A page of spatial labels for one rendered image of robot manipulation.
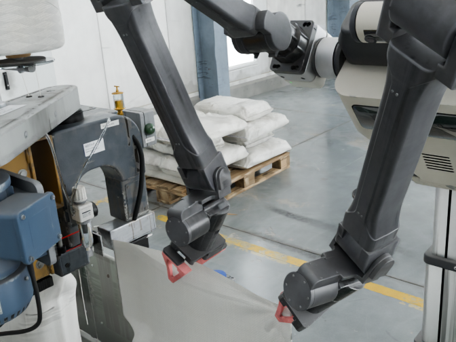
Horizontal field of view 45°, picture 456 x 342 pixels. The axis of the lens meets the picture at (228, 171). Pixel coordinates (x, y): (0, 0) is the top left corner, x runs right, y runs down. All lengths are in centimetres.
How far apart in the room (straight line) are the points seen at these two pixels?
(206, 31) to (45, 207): 632
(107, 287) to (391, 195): 149
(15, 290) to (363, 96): 75
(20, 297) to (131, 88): 561
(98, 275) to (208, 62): 540
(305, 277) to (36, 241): 44
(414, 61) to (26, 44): 63
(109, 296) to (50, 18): 129
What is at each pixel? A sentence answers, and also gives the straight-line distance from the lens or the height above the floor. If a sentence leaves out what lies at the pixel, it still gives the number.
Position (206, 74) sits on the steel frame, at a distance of 730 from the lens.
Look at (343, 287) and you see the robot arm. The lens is 84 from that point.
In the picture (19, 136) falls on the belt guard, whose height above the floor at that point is 139.
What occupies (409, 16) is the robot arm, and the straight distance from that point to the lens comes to 57.
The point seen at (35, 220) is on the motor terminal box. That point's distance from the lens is 94.
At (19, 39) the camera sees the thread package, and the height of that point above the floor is 155.
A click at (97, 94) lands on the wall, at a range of 627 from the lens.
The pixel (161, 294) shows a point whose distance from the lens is 121.
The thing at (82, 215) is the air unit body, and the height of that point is 116.
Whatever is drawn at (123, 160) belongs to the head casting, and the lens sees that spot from 135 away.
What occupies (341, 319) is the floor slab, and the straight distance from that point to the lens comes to 287.
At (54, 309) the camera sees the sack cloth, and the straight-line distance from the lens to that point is 168.
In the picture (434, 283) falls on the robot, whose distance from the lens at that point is 149.
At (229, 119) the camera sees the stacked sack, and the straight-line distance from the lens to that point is 428.
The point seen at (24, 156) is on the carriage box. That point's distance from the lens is 121.
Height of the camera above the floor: 162
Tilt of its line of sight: 19 degrees down
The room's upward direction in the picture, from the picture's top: 4 degrees counter-clockwise
